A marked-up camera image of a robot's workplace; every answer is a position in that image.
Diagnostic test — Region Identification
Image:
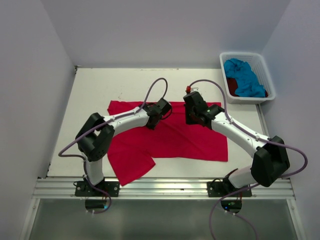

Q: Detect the pink red t shirt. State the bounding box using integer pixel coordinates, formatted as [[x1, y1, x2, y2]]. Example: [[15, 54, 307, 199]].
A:
[[107, 101, 228, 186]]

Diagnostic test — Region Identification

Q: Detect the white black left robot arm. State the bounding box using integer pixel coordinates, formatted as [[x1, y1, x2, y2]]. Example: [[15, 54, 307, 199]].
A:
[[76, 98, 172, 197]]

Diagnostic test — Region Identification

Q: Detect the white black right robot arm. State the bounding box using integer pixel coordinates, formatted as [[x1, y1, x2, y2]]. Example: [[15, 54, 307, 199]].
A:
[[183, 91, 290, 197]]

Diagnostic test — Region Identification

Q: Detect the dark red t shirt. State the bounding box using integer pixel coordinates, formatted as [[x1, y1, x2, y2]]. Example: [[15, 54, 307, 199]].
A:
[[226, 78, 269, 98]]

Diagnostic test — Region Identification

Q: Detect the blue t shirt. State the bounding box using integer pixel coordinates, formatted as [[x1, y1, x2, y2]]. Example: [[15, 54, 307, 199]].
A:
[[223, 58, 261, 85]]

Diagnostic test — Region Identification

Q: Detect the white plastic laundry basket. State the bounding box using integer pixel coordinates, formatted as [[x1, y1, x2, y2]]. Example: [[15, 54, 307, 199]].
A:
[[219, 52, 276, 105]]

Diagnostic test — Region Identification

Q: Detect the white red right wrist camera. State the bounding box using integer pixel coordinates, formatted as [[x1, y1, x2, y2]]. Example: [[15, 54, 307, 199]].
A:
[[185, 85, 199, 94]]

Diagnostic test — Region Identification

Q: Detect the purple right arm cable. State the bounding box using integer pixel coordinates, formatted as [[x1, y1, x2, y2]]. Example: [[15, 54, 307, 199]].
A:
[[188, 79, 309, 240]]

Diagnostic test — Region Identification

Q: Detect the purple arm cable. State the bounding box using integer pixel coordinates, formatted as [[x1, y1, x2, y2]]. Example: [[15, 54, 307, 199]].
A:
[[58, 77, 168, 215], [188, 79, 309, 240]]

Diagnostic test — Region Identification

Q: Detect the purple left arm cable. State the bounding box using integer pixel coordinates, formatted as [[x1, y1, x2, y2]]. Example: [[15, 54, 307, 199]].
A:
[[58, 77, 168, 215]]

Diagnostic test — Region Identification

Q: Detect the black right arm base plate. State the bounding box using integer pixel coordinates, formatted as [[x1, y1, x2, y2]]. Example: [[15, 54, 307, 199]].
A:
[[206, 178, 252, 197]]

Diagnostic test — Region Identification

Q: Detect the aluminium mounting rail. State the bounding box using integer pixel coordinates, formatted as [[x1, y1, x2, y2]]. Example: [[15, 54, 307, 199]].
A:
[[32, 177, 295, 200]]

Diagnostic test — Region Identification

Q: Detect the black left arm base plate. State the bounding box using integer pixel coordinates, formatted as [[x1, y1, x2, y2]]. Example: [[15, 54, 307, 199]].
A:
[[73, 180, 120, 197]]

